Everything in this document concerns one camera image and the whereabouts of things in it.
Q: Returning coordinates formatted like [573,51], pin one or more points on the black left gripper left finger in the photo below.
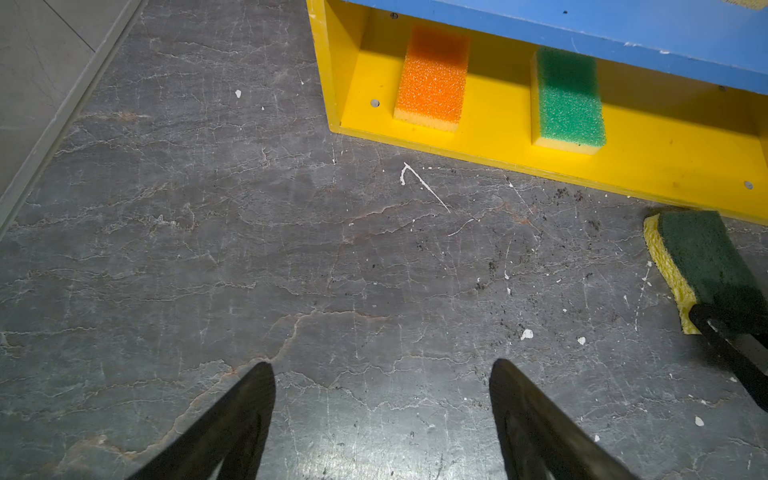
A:
[229,439]

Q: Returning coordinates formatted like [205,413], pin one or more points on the yellow shelf unit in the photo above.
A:
[662,100]

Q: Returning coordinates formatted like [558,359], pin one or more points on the orange sponge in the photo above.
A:
[433,80]

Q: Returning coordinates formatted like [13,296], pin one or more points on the blue lower shelf board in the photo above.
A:
[711,41]

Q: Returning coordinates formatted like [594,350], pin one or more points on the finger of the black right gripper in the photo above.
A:
[741,340]

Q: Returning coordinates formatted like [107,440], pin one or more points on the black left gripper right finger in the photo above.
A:
[537,439]

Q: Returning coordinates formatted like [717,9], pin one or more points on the bright green sponge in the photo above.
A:
[566,107]

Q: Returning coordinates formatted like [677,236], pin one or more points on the dark green wavy sponge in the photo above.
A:
[700,264]

